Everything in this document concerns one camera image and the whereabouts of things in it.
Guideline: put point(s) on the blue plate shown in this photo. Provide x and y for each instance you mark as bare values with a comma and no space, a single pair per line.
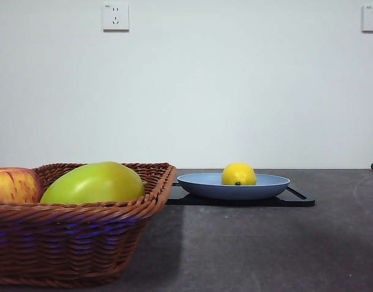
204,188

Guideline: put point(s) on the yellow lemon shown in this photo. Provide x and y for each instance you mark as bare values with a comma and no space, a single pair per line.
238,173

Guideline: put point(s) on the brown wicker basket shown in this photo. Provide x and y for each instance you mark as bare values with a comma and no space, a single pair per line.
67,237

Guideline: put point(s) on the green mango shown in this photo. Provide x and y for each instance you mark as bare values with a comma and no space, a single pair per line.
95,185

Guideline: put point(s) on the black tray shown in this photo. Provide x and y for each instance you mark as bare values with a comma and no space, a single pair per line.
295,202

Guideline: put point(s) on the red yellow apple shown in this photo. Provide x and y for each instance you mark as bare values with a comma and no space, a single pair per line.
12,185

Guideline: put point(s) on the white wall socket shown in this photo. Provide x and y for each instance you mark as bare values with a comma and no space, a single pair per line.
372,19
115,16

